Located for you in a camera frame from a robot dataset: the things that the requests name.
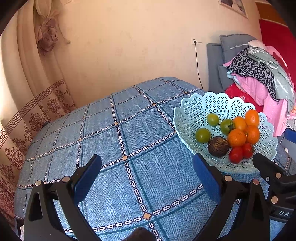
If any black power cable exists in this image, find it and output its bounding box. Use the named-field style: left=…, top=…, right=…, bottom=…
left=194, top=41, right=204, bottom=90

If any framed wall picture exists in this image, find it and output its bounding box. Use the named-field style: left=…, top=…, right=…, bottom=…
left=218, top=0, right=248, bottom=18

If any red tomato back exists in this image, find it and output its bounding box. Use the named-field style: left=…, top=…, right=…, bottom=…
left=242, top=143, right=254, bottom=159

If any dark brown avocado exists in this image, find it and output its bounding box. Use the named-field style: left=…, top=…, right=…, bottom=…
left=207, top=136, right=230, bottom=158

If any light blue plastic basket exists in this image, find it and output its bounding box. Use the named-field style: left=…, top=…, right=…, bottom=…
left=172, top=91, right=279, bottom=175

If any pink blanket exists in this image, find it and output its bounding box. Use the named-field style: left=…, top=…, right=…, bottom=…
left=224, top=40, right=295, bottom=137

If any grey green cloth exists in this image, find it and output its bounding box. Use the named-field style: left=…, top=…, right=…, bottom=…
left=248, top=44, right=295, bottom=113

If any red blanket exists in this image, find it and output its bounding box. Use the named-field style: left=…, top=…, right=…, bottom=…
left=225, top=84, right=263, bottom=113

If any beige patterned curtain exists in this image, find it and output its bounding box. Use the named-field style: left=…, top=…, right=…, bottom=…
left=1, top=1, right=76, bottom=226

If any yellow orange fruit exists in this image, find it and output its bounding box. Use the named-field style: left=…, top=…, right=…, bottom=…
left=233, top=116, right=247, bottom=132

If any large green tomato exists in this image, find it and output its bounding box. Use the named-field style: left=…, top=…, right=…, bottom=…
left=220, top=119, right=234, bottom=136

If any red tomato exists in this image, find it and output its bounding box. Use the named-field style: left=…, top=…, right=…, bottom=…
left=242, top=143, right=254, bottom=159
left=229, top=147, right=243, bottom=164

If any blue patterned bedspread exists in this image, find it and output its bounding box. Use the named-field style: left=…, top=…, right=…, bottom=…
left=14, top=77, right=295, bottom=240

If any red tomato front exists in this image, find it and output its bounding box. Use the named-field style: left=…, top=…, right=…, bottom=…
left=229, top=147, right=243, bottom=164

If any grey cushion stack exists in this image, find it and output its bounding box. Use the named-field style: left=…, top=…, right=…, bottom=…
left=207, top=34, right=255, bottom=94

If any orange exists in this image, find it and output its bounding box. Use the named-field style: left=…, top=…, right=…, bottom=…
left=227, top=129, right=246, bottom=148
left=244, top=109, right=260, bottom=127
left=245, top=126, right=260, bottom=145

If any curtain tieback tassel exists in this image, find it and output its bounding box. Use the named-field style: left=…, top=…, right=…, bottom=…
left=33, top=0, right=71, bottom=56

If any orange front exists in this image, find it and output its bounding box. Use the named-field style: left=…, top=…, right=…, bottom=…
left=227, top=129, right=246, bottom=148

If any red headboard panel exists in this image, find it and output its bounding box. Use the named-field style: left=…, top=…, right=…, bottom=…
left=259, top=20, right=295, bottom=85

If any white wall socket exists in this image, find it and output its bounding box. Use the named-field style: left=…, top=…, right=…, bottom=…
left=192, top=38, right=203, bottom=45

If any black white leopard cloth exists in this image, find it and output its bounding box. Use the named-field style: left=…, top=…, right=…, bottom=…
left=227, top=47, right=279, bottom=101

